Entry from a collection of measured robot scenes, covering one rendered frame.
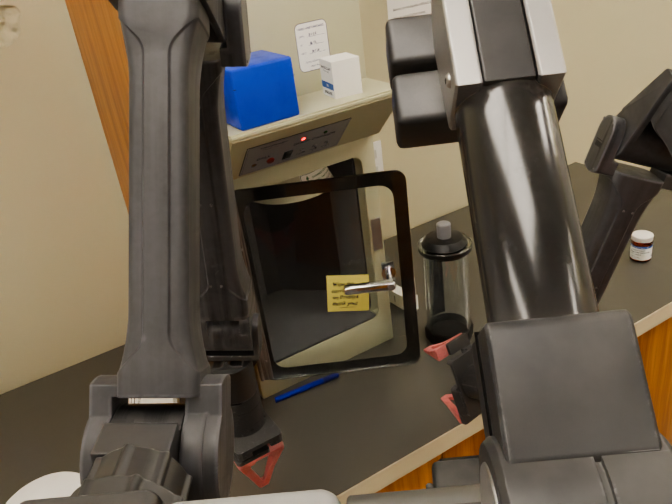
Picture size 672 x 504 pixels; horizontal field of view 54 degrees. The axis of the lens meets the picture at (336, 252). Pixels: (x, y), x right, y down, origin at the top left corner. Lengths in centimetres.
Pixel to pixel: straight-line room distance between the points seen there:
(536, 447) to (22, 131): 132
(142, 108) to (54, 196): 100
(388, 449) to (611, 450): 95
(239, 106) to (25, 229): 68
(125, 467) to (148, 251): 15
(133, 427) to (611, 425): 34
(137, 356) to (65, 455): 89
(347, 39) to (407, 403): 67
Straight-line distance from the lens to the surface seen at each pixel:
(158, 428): 51
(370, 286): 114
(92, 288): 160
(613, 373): 28
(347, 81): 111
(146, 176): 52
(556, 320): 28
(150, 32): 54
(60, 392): 157
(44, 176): 150
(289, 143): 108
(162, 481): 47
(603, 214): 87
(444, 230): 131
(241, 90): 99
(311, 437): 125
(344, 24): 119
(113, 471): 47
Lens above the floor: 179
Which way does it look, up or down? 28 degrees down
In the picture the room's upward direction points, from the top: 8 degrees counter-clockwise
